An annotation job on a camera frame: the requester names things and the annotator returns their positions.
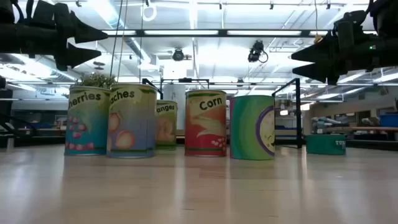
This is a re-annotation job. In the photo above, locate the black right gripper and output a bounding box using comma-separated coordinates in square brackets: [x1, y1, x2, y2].
[290, 30, 398, 85]

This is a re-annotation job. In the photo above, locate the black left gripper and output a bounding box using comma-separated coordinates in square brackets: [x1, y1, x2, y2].
[0, 2, 109, 72]

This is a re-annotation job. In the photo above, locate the cherries can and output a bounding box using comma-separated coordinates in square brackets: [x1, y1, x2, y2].
[64, 85, 111, 157]

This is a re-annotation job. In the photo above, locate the peaches can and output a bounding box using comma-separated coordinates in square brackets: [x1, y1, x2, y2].
[106, 82, 159, 159]

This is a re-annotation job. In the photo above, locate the green and purple can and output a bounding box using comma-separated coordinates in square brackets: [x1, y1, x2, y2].
[229, 95, 277, 161]

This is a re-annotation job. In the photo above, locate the oranges can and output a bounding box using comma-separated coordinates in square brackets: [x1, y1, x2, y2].
[155, 100, 178, 152]

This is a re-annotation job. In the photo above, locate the green potted plant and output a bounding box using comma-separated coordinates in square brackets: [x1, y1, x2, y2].
[73, 72, 118, 90]

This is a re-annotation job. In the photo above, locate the black round ceiling fixture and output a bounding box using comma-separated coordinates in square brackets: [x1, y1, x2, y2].
[171, 47, 185, 62]

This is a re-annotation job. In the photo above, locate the blue plastic bin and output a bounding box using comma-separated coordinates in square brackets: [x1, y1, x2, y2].
[378, 113, 398, 128]

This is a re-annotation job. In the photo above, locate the red corn can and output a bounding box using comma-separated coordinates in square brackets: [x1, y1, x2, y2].
[184, 89, 228, 157]

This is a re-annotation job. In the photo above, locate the hanging cable with yellow end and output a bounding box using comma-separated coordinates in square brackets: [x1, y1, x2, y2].
[313, 0, 324, 44]

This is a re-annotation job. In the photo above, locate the thin dark hanging cable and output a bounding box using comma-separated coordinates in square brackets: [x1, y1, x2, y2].
[109, 0, 124, 78]
[116, 0, 129, 82]

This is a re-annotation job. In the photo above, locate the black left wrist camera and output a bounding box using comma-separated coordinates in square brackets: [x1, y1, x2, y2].
[25, 0, 57, 24]

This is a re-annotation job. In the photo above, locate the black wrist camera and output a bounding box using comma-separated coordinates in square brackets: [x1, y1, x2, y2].
[25, 0, 57, 24]
[333, 10, 368, 40]

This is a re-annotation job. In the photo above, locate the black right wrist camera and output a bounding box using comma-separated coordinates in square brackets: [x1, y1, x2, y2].
[333, 10, 368, 40]

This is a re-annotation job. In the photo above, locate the black overhead camera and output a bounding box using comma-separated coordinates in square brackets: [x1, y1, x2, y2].
[247, 40, 269, 64]

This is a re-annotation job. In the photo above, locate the black overhead frame bar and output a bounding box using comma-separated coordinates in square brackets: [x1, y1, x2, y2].
[99, 29, 377, 39]

